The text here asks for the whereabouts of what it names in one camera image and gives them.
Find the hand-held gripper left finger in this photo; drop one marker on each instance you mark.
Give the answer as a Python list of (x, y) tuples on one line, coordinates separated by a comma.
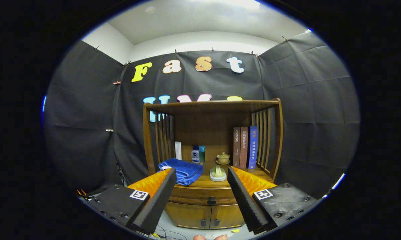
[(158, 203)]

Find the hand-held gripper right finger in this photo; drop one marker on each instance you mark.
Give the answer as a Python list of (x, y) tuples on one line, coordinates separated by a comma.
[(245, 203)]

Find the wooden drawer with black knob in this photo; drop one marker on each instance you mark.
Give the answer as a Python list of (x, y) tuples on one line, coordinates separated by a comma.
[(193, 195)]

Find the pale green brush white base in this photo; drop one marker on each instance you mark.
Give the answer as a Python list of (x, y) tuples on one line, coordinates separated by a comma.
[(218, 172)]

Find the wooden cabinet door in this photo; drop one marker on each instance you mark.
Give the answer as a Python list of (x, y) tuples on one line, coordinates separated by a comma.
[(227, 215), (190, 215)]

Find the wooden countertop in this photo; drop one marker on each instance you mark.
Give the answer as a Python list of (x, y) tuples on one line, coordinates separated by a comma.
[(205, 182)]

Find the wooden cabinet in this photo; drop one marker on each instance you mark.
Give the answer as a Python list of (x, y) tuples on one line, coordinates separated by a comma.
[(207, 130)]

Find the blue folded towel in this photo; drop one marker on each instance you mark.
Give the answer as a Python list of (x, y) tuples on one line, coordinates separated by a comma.
[(187, 168)]

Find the beige lidded teacup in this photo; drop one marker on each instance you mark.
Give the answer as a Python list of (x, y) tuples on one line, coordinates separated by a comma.
[(223, 158)]

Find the reddish brown book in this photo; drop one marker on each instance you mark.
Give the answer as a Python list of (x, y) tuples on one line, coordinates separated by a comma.
[(243, 146)]

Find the white tube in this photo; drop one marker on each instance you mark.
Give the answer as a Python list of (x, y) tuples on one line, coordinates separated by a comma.
[(178, 150)]

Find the blue book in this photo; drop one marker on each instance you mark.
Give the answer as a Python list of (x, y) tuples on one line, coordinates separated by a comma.
[(253, 146)]

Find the dark brown book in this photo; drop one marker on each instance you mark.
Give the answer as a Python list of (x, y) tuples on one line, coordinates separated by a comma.
[(236, 146)]

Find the white bottle with blue cap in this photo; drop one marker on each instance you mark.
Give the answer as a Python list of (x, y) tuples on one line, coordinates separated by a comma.
[(195, 157)]

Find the teal bottle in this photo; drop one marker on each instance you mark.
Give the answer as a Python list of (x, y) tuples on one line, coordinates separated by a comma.
[(202, 153)]

